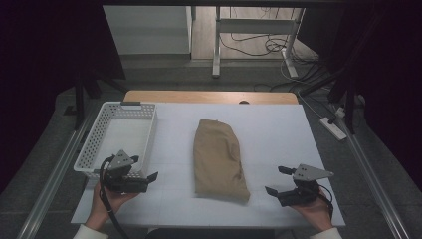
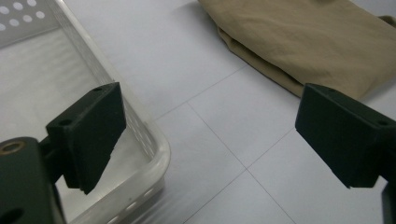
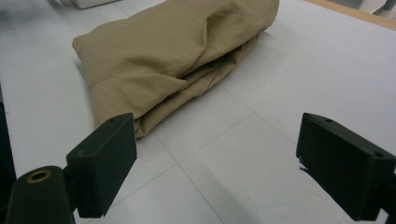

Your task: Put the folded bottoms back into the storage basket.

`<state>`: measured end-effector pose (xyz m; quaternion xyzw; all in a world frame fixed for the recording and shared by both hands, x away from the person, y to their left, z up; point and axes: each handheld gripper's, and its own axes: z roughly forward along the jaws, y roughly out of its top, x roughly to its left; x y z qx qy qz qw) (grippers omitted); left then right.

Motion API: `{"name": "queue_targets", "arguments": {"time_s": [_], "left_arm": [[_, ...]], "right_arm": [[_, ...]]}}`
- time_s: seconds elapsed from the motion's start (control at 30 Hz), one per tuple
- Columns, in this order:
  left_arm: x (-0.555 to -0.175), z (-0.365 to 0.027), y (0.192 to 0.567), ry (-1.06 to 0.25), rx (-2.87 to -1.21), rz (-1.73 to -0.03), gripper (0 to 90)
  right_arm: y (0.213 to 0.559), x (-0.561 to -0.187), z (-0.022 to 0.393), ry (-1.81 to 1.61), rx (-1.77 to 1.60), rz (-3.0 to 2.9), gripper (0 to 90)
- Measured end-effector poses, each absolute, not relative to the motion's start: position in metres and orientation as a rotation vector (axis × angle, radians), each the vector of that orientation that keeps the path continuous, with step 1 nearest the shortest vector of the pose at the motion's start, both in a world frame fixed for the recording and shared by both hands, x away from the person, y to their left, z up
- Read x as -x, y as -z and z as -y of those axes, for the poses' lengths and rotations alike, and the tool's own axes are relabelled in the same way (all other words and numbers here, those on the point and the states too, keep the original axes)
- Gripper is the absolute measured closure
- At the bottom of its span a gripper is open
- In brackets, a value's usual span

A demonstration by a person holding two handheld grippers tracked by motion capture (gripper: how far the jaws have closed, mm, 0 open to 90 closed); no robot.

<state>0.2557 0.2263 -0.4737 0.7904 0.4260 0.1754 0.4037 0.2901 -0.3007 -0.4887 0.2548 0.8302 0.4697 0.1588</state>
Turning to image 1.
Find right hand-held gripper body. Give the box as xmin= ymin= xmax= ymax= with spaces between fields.
xmin=277 ymin=163 xmax=334 ymax=207

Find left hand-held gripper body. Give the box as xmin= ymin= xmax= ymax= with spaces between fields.
xmin=100 ymin=149 xmax=148 ymax=194

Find white perforated plastic basket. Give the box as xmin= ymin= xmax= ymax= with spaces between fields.
xmin=73 ymin=101 xmax=158 ymax=180

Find khaki pants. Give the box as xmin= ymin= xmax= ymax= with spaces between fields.
xmin=193 ymin=119 xmax=251 ymax=204

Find person's right hand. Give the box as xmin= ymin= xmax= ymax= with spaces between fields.
xmin=289 ymin=188 xmax=334 ymax=233

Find person's left hand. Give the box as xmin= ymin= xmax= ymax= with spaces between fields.
xmin=85 ymin=181 xmax=140 ymax=231

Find white foam table mat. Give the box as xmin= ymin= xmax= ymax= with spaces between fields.
xmin=71 ymin=102 xmax=346 ymax=229

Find white power strip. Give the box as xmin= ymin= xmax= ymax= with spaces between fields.
xmin=318 ymin=117 xmax=348 ymax=142

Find wooden table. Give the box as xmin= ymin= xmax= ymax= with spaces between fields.
xmin=122 ymin=90 xmax=300 ymax=106

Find white cabinet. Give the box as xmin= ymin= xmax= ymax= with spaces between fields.
xmin=103 ymin=4 xmax=194 ymax=56

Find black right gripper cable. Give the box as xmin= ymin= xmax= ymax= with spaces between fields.
xmin=317 ymin=183 xmax=334 ymax=221

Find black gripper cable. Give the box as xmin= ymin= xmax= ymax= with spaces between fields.
xmin=317 ymin=183 xmax=334 ymax=221
xmin=99 ymin=154 xmax=131 ymax=239

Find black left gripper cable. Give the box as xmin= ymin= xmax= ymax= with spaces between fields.
xmin=99 ymin=154 xmax=131 ymax=239

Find aluminium rail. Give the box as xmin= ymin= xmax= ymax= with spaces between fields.
xmin=331 ymin=109 xmax=413 ymax=239
xmin=16 ymin=106 xmax=103 ymax=239

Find tangle of floor cables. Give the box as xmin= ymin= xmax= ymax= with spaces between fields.
xmin=218 ymin=6 xmax=321 ymax=68

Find white metal desk frame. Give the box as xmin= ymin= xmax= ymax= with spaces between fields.
xmin=212 ymin=6 xmax=309 ymax=80

